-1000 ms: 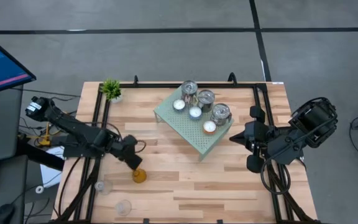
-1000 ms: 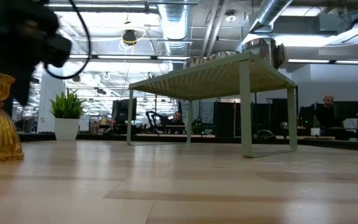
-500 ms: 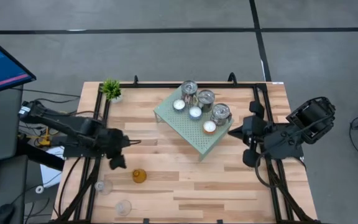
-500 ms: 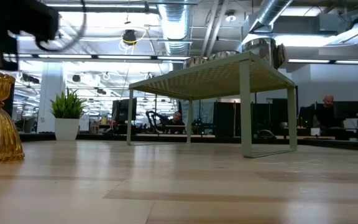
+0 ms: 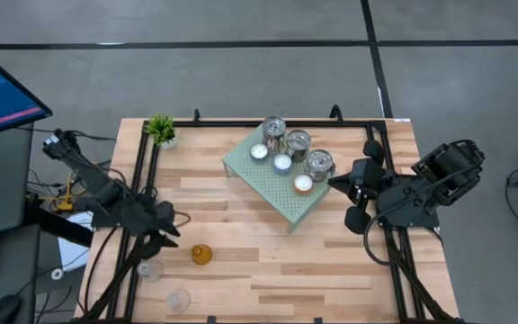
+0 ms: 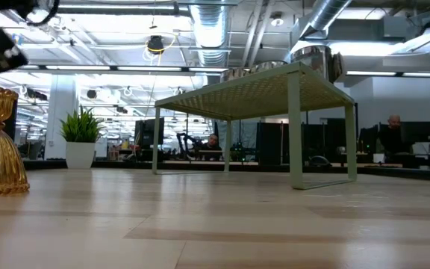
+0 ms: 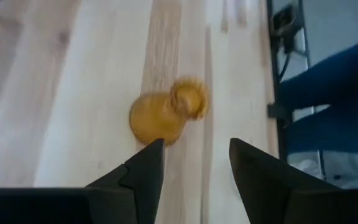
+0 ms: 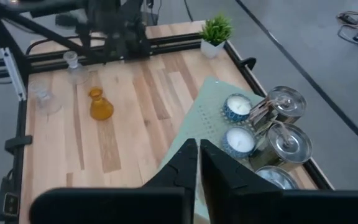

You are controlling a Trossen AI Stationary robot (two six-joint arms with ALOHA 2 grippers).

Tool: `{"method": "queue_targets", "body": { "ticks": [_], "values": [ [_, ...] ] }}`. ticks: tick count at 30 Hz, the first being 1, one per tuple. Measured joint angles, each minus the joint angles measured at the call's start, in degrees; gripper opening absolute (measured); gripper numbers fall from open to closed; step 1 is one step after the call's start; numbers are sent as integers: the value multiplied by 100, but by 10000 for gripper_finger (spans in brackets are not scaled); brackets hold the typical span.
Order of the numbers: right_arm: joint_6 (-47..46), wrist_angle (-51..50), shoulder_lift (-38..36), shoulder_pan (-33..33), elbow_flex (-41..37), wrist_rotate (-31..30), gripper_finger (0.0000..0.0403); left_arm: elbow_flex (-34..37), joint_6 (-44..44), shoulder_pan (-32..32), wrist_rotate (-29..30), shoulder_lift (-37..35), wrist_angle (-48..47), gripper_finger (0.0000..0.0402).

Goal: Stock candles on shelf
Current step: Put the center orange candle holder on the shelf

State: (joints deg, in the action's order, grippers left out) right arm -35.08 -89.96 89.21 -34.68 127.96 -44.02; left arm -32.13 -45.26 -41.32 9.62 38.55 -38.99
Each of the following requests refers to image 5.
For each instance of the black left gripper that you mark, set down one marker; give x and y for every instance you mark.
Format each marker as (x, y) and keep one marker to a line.
(144, 218)

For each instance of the black support pole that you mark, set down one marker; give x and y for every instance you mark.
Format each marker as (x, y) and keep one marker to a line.
(65, 231)

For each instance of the white tape roll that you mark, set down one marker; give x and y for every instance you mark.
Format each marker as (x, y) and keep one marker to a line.
(53, 274)

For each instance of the artificial green plant white pot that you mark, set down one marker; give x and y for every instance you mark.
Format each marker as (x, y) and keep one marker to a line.
(161, 128)

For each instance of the green perforated metal shelf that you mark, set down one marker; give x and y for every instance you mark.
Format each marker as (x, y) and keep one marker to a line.
(268, 193)

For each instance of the amber glass bud vase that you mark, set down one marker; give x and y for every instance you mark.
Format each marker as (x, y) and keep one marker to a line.
(201, 254)

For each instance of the grey desk top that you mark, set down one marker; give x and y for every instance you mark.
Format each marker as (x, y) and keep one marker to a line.
(2, 189)
(7, 270)

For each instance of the black computer mouse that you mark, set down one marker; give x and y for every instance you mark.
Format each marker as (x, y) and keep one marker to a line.
(3, 310)

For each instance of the silver tin candle with tag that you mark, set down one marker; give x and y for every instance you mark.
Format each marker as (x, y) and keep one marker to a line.
(319, 164)
(273, 128)
(298, 144)

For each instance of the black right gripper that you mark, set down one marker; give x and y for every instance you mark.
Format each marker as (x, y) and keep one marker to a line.
(371, 184)

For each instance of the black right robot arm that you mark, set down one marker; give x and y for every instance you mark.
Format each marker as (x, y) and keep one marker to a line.
(421, 198)

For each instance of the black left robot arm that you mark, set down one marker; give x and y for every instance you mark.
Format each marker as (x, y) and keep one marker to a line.
(106, 193)

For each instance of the white paper sheet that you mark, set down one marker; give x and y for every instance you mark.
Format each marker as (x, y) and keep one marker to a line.
(72, 252)

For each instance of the clear glass bud vase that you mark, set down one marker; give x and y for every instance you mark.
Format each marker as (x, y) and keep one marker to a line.
(150, 272)
(178, 300)

